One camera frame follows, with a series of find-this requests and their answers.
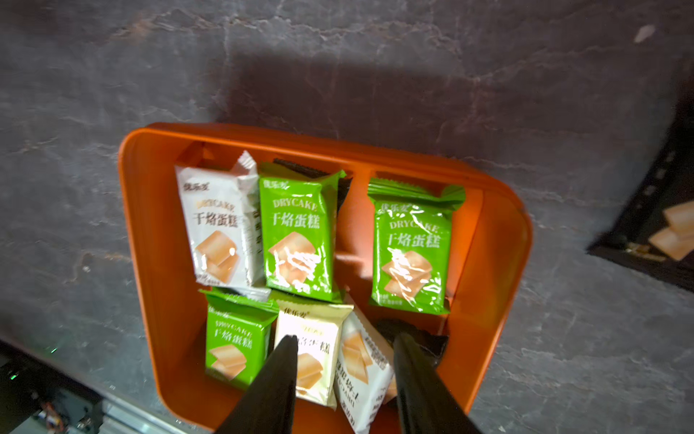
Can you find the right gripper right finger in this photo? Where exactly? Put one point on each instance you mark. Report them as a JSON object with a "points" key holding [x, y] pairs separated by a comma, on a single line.
{"points": [[425, 404]]}

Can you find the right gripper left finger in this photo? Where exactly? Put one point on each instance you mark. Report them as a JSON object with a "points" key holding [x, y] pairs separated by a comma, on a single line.
{"points": [[268, 406]]}

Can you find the green cookie pack bottom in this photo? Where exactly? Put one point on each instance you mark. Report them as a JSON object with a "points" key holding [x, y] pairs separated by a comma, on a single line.
{"points": [[237, 342]]}

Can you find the green cookie pack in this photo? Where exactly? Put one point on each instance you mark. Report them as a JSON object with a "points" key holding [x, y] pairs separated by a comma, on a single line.
{"points": [[298, 222], [237, 342]]}

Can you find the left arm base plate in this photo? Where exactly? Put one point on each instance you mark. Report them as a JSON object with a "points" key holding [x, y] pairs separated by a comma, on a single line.
{"points": [[37, 398]]}

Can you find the cream cookie pack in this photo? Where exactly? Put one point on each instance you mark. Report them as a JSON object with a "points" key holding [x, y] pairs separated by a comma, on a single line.
{"points": [[318, 327]]}

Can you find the aluminium front rail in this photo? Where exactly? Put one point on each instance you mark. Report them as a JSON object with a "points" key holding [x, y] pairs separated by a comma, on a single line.
{"points": [[120, 416]]}

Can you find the black cookie pack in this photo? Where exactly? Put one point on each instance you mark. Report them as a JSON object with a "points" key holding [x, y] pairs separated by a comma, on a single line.
{"points": [[432, 346], [654, 232], [344, 184]]}

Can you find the white cookie pack bottom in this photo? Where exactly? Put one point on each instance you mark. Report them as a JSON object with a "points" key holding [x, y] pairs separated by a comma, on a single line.
{"points": [[364, 371]]}

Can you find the black cookie pack top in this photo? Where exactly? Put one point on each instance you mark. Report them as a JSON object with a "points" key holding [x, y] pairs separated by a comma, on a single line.
{"points": [[654, 232]]}

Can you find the white cookie pack top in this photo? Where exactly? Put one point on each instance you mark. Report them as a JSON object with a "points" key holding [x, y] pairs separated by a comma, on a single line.
{"points": [[221, 211]]}

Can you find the orange storage box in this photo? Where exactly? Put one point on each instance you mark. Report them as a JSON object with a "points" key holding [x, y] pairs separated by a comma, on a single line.
{"points": [[492, 238]]}

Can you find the white cookie pack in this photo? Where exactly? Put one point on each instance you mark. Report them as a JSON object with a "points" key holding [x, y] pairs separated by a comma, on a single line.
{"points": [[221, 211], [364, 371]]}

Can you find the green cookie pack top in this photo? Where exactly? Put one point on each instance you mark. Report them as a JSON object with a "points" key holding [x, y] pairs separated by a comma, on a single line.
{"points": [[298, 222]]}

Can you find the green cookie pack hidden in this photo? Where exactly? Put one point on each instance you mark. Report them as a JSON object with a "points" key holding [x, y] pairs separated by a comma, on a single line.
{"points": [[413, 233]]}

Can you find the black cookie pack bottom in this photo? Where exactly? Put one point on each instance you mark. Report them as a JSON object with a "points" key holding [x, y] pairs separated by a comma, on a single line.
{"points": [[432, 346]]}

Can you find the black cookie pack rear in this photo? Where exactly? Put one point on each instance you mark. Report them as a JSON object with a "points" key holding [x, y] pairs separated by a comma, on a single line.
{"points": [[344, 184]]}

